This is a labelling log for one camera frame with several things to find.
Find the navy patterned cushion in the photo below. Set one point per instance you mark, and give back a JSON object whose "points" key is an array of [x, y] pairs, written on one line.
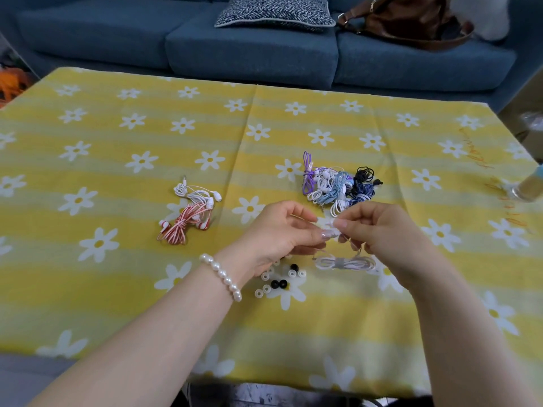
{"points": [[275, 11]]}

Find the person's left middle finger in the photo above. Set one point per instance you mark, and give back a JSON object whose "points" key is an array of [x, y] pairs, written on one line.
{"points": [[312, 250]]}

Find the person's right thumb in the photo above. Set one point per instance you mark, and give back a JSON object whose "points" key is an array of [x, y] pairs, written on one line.
{"points": [[350, 228]]}

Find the clear bottle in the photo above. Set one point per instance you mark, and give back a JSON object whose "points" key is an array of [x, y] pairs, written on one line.
{"points": [[528, 186]]}

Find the person's left thumb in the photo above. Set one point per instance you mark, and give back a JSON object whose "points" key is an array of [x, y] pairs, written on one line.
{"points": [[303, 211]]}

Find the person's left hand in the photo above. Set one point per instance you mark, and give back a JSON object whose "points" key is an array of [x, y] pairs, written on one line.
{"points": [[271, 233]]}

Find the clear plastic bag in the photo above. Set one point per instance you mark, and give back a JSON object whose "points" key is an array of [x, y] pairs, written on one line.
{"points": [[532, 122]]}

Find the person's left forearm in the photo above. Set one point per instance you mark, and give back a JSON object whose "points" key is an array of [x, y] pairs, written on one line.
{"points": [[161, 339]]}

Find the light blue earphones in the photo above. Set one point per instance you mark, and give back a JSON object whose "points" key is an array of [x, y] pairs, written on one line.
{"points": [[338, 188]]}

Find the black earphones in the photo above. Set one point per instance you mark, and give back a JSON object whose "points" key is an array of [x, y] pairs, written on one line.
{"points": [[365, 173]]}

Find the brown leather bag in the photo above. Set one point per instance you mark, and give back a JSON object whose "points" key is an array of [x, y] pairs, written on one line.
{"points": [[407, 21]]}

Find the person's right hand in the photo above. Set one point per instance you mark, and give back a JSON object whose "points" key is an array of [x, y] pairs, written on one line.
{"points": [[390, 237]]}

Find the navy striped earphones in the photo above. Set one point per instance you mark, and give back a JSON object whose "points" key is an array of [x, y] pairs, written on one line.
{"points": [[363, 191]]}

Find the group of white ear tips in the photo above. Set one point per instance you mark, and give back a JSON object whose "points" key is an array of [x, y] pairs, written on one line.
{"points": [[266, 288]]}

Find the blue fabric sofa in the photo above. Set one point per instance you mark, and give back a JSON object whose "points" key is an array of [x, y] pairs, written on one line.
{"points": [[254, 46]]}

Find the person's right forearm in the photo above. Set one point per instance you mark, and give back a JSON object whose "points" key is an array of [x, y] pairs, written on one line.
{"points": [[462, 334]]}

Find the purple earphones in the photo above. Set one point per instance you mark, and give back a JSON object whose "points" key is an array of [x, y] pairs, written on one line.
{"points": [[309, 175]]}

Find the white earphones with grey tie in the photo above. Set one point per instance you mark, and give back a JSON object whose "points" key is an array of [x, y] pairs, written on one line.
{"points": [[345, 262]]}

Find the red striped earphones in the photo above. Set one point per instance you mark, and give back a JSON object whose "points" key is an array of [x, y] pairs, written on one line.
{"points": [[184, 222]]}

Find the yellow daisy tablecloth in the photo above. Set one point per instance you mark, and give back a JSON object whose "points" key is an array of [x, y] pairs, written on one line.
{"points": [[169, 144]]}

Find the orange object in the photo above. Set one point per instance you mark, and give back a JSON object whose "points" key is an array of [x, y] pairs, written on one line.
{"points": [[12, 82]]}

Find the white earphones bundle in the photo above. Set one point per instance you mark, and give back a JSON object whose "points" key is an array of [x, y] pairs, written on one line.
{"points": [[325, 177], [339, 208], [197, 192]]}

